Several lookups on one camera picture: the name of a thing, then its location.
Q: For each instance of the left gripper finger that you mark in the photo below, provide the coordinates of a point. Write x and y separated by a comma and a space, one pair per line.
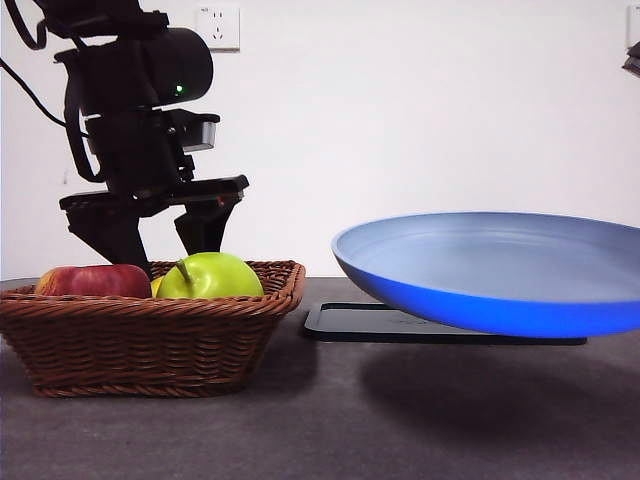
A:
202, 230
115, 237

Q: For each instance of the yellow lemon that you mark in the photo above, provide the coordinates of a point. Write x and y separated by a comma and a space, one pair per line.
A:
156, 289

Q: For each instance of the blue round plate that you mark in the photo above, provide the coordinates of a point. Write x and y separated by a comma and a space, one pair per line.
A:
480, 300

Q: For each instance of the brown wicker basket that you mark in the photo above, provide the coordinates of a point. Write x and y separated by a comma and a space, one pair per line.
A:
150, 345

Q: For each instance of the red apple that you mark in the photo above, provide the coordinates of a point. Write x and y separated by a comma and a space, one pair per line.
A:
95, 281

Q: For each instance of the green apple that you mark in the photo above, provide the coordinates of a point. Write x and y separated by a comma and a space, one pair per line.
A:
220, 277

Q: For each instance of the black rectangular tray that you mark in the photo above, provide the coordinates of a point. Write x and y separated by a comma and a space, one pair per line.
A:
350, 327

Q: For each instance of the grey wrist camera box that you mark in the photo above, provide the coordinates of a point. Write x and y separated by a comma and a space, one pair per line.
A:
202, 132

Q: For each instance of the white wall socket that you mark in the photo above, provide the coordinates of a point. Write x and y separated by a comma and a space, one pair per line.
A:
225, 30

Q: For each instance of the white wall plate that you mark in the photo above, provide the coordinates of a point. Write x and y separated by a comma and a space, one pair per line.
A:
634, 25

